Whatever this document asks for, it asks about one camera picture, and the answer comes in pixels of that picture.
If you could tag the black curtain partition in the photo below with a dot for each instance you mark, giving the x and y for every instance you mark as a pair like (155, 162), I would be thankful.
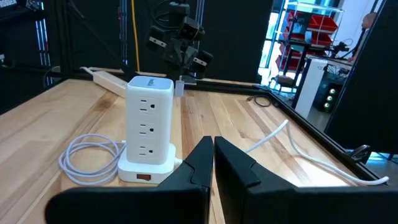
(370, 93)
(236, 37)

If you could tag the small white adapter block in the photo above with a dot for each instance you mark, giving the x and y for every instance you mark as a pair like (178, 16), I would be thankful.
(179, 88)

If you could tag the red storage bin rack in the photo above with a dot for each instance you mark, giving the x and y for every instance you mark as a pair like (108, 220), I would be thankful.
(323, 23)

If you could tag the white flat power strip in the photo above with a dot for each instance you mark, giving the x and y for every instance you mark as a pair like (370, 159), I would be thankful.
(109, 81)

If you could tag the person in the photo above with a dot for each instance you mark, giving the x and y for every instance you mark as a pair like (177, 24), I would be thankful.
(370, 20)

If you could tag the black computer green lights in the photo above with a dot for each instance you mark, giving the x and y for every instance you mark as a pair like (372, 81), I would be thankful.
(329, 98)

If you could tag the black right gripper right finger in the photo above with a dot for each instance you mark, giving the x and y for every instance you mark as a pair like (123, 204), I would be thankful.
(280, 205)

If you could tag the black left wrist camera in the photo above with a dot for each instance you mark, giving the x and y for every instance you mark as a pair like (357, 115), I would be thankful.
(191, 28)

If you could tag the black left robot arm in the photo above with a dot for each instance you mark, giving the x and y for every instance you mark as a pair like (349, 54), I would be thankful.
(178, 9)

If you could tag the white tower power strip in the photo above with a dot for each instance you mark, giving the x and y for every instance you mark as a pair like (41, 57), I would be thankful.
(149, 124)

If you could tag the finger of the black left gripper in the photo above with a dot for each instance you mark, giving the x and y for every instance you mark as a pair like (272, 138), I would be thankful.
(156, 37)
(201, 63)

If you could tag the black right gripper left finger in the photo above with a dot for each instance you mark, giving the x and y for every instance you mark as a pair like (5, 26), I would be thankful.
(149, 205)

